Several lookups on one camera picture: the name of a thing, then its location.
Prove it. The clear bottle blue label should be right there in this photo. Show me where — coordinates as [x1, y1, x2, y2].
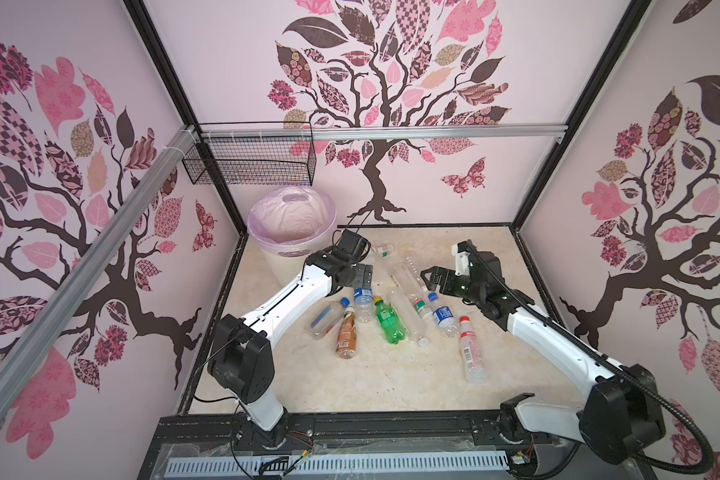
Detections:
[308, 297, 350, 339]

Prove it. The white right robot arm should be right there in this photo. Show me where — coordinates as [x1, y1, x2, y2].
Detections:
[421, 266, 666, 465]

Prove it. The small water bottle blue label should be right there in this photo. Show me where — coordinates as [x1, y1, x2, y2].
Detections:
[354, 288, 376, 323]

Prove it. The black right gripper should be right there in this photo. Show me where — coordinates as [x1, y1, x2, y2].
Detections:
[419, 267, 483, 306]

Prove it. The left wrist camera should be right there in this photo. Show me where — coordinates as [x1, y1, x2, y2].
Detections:
[336, 229, 371, 263]

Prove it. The red cap clear bottle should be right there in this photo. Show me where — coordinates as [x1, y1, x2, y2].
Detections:
[459, 316, 487, 384]

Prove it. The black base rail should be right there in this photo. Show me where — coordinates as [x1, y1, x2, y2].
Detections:
[138, 410, 655, 479]

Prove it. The green soda bottle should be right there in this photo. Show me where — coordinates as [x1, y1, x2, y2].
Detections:
[374, 297, 406, 344]

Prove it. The cream ribbed waste bin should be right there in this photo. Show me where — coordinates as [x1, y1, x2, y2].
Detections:
[256, 231, 331, 286]

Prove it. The aluminium rail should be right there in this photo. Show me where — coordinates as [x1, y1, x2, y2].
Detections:
[0, 125, 198, 421]
[201, 123, 568, 141]

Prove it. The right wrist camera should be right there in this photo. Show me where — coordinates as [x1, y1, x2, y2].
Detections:
[452, 240, 472, 278]

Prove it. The aluminium back rail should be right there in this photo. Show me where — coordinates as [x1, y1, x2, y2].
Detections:
[201, 123, 568, 141]

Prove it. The blue cap water bottle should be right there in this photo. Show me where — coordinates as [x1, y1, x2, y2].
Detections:
[427, 292, 458, 338]

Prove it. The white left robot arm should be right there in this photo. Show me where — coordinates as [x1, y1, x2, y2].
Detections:
[206, 251, 373, 432]

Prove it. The black wire mesh basket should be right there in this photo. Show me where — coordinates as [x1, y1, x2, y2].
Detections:
[182, 120, 317, 186]

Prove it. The white slotted cable duct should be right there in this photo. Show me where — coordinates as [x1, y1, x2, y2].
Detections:
[162, 451, 509, 479]

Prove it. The brown Nescafe bottle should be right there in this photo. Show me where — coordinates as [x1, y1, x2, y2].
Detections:
[335, 306, 357, 360]

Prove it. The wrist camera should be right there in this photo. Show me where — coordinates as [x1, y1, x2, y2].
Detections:
[452, 240, 472, 278]
[336, 229, 371, 263]

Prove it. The clear crushed bottle white cap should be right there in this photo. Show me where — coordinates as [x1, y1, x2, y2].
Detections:
[404, 254, 426, 287]

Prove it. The square clear bottle green label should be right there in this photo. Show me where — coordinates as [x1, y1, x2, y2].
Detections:
[372, 243, 395, 260]

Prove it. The clear bottle green red label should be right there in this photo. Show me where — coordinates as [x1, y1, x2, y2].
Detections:
[392, 262, 434, 322]

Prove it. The tall frosted clear bottle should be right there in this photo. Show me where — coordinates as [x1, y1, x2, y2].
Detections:
[389, 289, 430, 347]

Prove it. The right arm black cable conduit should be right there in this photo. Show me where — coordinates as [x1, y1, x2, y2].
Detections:
[464, 239, 715, 475]

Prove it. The pink bin liner bag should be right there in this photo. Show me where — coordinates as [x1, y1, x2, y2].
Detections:
[247, 186, 337, 258]

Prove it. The left camera black cable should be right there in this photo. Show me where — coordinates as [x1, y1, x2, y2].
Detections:
[332, 209, 376, 247]

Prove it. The aluminium left rail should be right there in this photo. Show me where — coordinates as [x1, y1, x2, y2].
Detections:
[0, 125, 198, 421]

